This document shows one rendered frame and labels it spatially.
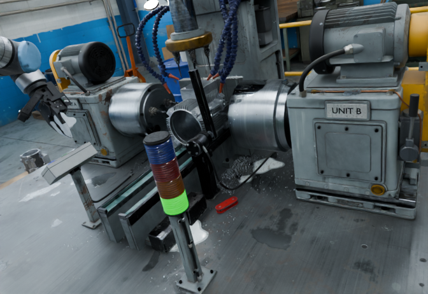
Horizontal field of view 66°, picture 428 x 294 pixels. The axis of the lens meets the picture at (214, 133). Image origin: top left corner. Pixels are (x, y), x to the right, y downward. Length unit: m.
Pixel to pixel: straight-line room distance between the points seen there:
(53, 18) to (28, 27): 0.55
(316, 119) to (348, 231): 0.33
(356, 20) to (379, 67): 0.14
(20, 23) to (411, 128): 6.79
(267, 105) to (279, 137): 0.11
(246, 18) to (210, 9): 0.17
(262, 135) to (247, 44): 0.45
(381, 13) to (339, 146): 0.36
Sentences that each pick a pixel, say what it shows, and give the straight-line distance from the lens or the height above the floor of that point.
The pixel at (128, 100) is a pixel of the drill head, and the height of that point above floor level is 1.12.
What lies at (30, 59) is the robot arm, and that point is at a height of 1.39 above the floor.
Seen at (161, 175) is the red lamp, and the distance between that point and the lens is 0.73.
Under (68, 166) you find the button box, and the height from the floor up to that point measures 1.05.
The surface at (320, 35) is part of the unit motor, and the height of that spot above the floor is 1.31.
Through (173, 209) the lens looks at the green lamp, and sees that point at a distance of 0.77.
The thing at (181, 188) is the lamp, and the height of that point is 1.09.
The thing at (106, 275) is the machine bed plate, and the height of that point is 0.80.
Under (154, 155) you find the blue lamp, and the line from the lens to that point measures 0.71.
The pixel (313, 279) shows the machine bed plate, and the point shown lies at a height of 0.80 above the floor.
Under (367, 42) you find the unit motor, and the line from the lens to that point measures 0.92.
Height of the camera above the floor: 1.48
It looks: 23 degrees down
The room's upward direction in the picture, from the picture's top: 12 degrees counter-clockwise
